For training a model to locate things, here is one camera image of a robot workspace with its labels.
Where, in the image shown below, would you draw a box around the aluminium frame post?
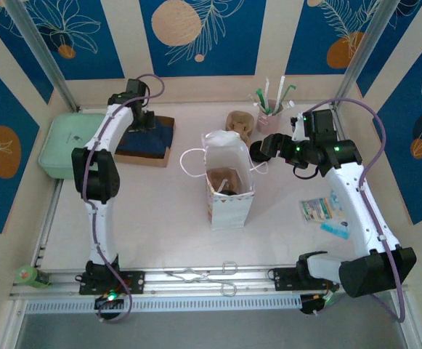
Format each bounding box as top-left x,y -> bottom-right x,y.
330,0 -> 403,110
3,0 -> 81,112

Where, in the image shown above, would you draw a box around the mint green lunch bag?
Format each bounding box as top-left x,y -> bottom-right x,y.
38,112 -> 110,180

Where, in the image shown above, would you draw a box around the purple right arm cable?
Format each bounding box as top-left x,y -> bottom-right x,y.
303,97 -> 406,324

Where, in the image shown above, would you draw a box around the light blue packet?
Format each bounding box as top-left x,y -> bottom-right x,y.
320,219 -> 352,239

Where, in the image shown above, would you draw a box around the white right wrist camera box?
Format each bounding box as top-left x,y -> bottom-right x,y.
290,112 -> 312,143

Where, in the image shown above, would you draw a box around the green yellow sachet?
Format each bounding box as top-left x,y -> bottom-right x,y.
299,197 -> 333,222

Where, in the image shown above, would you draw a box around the metal tongs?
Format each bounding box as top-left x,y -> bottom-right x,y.
165,260 -> 239,297

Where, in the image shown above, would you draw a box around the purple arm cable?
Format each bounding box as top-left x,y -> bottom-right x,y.
81,73 -> 166,324
303,97 -> 406,324

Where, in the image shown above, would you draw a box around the white paper takeout bag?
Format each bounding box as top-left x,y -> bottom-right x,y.
179,129 -> 269,230

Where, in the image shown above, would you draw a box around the thin black right gripper cable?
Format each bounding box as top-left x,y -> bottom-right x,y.
292,163 -> 324,180

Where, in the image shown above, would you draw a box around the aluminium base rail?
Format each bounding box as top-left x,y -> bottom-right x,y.
9,262 -> 407,297

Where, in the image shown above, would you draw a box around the white slotted cable duct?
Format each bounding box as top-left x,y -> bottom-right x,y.
25,294 -> 303,314

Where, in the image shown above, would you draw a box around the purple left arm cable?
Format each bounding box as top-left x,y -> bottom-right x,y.
81,73 -> 166,324

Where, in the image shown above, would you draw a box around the dark blue napkin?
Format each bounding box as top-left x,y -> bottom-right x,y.
118,116 -> 175,156

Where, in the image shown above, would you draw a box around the brown cardboard tray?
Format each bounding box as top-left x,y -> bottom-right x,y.
114,115 -> 176,169

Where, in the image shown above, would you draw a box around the pink straw holder cup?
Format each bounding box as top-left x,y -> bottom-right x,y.
256,103 -> 281,135

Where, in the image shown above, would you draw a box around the black controller board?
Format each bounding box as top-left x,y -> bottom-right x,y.
93,292 -> 125,310
300,293 -> 337,316

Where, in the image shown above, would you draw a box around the green drinking straw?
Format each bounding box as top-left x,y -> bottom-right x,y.
277,84 -> 297,110
256,89 -> 269,114

